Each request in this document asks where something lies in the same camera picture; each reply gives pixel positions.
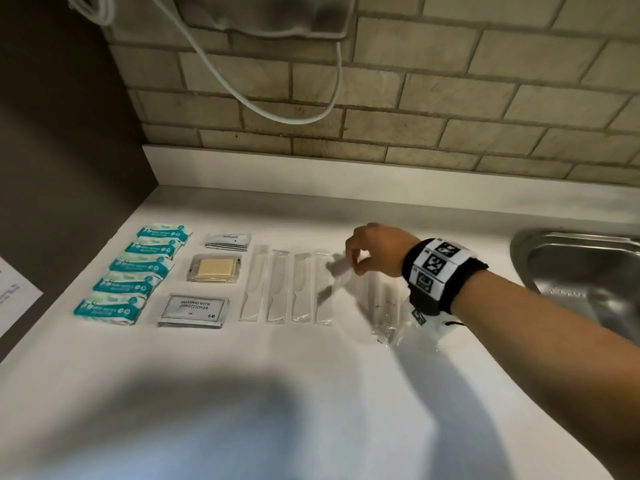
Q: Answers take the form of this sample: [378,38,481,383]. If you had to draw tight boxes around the wrapped yellow soap bar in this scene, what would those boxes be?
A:
[187,253,244,283]

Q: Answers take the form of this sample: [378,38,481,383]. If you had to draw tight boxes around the small white sachets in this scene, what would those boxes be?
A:
[204,232,252,252]

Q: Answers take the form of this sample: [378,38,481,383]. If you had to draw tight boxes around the looped white cable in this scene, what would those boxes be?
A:
[63,0,115,27]

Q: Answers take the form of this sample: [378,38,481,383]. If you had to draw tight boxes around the person's right hand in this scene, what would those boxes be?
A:
[344,223,422,278]

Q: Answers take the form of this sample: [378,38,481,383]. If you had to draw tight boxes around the grey wall-mounted appliance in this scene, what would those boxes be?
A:
[145,0,359,41]

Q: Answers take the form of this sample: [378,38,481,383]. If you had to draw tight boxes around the person's right forearm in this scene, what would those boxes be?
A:
[450,268,640,480]

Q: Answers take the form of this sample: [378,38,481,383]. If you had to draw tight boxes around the white paper sheet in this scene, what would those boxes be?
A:
[0,257,45,340]

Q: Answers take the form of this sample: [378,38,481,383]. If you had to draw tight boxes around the stainless steel sink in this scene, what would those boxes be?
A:
[509,228,640,346]

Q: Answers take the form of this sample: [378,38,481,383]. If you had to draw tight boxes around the long white cable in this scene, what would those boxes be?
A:
[146,0,346,126]

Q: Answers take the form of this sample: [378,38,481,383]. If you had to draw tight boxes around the large white printed sachets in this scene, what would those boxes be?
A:
[157,294,231,329]

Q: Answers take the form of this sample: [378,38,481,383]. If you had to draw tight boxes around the teal and white packet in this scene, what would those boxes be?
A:
[124,238,184,261]
[136,224,194,246]
[73,292,149,327]
[108,255,176,280]
[93,273,166,300]

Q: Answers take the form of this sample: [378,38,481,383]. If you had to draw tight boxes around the pile of clear plastic wrappers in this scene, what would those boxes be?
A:
[356,271,466,348]

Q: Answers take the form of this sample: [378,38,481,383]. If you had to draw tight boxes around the white comb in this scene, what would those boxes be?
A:
[316,252,368,301]
[239,245,271,323]
[265,250,291,324]
[291,252,315,324]
[313,251,336,326]

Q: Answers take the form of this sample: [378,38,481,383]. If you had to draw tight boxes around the black marker-patterned wristband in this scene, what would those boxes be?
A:
[401,238,490,317]

